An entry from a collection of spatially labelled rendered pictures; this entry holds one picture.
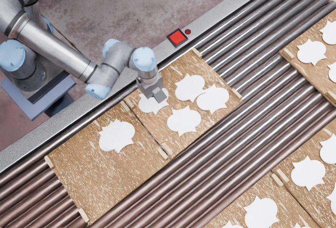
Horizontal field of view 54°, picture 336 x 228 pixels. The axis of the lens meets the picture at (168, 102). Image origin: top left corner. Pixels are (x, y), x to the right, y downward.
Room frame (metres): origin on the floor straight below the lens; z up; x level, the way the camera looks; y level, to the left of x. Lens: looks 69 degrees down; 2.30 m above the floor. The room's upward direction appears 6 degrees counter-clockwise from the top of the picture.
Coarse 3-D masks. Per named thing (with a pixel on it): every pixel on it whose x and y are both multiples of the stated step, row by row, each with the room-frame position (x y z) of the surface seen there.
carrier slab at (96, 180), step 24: (96, 120) 0.48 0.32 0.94; (120, 120) 0.47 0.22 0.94; (72, 144) 0.39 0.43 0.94; (96, 144) 0.38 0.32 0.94; (144, 144) 0.35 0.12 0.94; (72, 168) 0.28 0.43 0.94; (96, 168) 0.27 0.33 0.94; (120, 168) 0.26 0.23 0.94; (144, 168) 0.25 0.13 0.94; (72, 192) 0.19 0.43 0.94; (96, 192) 0.18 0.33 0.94; (120, 192) 0.17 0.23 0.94; (96, 216) 0.08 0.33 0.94
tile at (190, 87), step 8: (184, 80) 0.63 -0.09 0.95; (192, 80) 0.62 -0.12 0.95; (200, 80) 0.61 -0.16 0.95; (176, 88) 0.59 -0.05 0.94; (184, 88) 0.59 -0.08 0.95; (192, 88) 0.58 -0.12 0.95; (200, 88) 0.58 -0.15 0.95; (176, 96) 0.55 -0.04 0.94; (184, 96) 0.55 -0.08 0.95; (192, 96) 0.54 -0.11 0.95
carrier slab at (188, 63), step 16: (176, 64) 0.72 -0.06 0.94; (192, 64) 0.71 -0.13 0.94; (176, 80) 0.64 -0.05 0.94; (208, 80) 0.62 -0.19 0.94; (128, 96) 0.58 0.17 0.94; (160, 112) 0.49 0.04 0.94; (208, 112) 0.47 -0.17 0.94; (224, 112) 0.46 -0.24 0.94; (160, 128) 0.42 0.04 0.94; (208, 128) 0.39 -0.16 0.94; (160, 144) 0.35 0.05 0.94; (176, 144) 0.34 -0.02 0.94
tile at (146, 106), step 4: (164, 88) 0.60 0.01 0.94; (164, 92) 0.58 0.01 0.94; (140, 96) 0.57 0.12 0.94; (144, 96) 0.57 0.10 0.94; (140, 100) 0.55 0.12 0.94; (144, 100) 0.55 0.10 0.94; (148, 100) 0.55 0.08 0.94; (152, 100) 0.55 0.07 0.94; (164, 100) 0.54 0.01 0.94; (140, 104) 0.53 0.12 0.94; (144, 104) 0.53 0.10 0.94; (148, 104) 0.53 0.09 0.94; (152, 104) 0.53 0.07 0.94; (156, 104) 0.53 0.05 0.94; (160, 104) 0.52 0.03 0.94; (164, 104) 0.52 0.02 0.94; (168, 104) 0.52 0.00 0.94; (140, 108) 0.52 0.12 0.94; (144, 108) 0.51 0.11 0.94; (148, 108) 0.51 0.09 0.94; (152, 108) 0.51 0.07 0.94; (156, 108) 0.51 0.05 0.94; (160, 108) 0.51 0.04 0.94; (144, 112) 0.50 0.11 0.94; (148, 112) 0.49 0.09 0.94; (156, 112) 0.49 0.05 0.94
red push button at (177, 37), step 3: (177, 30) 0.91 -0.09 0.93; (174, 33) 0.89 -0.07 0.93; (177, 33) 0.89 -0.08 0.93; (180, 33) 0.89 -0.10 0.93; (171, 36) 0.88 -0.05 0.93; (174, 36) 0.87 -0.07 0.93; (177, 36) 0.87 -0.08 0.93; (180, 36) 0.87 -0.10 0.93; (183, 36) 0.87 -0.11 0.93; (171, 39) 0.86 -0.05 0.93; (174, 39) 0.86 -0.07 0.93; (177, 39) 0.85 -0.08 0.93; (180, 39) 0.85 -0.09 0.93; (183, 39) 0.85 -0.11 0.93; (174, 42) 0.84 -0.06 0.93; (177, 42) 0.84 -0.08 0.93
